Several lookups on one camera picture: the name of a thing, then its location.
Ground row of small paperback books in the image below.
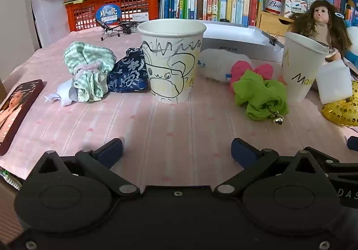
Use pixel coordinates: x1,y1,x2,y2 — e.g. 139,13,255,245
308,0,358,24

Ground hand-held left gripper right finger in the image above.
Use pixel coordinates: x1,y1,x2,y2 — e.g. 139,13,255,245
214,138,332,197

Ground black binder clip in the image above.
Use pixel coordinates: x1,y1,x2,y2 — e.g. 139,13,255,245
263,30,281,47

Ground gold sequin pouch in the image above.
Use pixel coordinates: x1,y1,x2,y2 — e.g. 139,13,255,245
321,80,358,127

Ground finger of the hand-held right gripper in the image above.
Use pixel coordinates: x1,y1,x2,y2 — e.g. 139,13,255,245
347,136,358,153
304,146,358,174

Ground white shallow box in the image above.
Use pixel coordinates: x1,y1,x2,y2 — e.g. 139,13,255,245
201,22,284,62

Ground brown-haired doll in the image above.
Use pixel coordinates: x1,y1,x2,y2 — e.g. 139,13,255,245
288,0,353,63

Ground miniature black bicycle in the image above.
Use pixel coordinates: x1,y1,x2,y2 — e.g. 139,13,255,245
96,17,139,41

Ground red smartphone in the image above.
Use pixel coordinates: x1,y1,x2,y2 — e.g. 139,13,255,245
0,79,45,156

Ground blue and white plush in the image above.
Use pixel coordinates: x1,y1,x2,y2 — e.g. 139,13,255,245
344,19,358,67

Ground red plastic crate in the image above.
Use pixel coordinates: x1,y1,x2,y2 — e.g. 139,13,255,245
65,0,161,32

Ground green checked cloth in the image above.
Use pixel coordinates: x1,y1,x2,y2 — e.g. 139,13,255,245
64,41,117,103

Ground pink heart plush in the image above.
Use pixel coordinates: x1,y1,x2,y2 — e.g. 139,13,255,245
230,60,274,92

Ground white fluffy plush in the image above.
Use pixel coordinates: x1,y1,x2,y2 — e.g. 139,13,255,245
198,48,252,83

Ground white paper board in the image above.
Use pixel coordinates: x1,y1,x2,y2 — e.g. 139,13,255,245
31,0,70,47

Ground wooden drawer box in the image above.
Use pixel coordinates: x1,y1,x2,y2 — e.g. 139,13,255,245
256,1,294,36

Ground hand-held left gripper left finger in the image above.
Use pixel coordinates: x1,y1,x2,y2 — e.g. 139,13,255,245
26,138,140,197

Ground white foam block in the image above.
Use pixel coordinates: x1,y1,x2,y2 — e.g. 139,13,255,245
316,59,353,104

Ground blue floral pouch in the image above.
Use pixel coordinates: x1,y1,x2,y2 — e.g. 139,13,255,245
107,47,149,93

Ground green scrunchie with bell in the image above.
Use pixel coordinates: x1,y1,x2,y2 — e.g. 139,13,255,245
233,70,289,124

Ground white paper scraps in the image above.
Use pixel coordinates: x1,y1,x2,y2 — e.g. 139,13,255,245
44,79,77,106

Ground large paper cup with drawing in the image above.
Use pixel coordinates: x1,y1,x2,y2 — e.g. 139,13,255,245
137,18,207,104

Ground green white cable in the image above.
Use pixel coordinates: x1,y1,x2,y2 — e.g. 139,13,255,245
0,169,21,190

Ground paper cup with yellow scribble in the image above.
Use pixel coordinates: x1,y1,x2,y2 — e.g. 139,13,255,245
280,32,330,103

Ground pink tablecloth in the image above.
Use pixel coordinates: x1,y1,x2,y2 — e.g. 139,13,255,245
0,29,358,192

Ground small white printed carton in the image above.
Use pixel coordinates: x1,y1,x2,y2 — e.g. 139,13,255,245
280,0,308,18

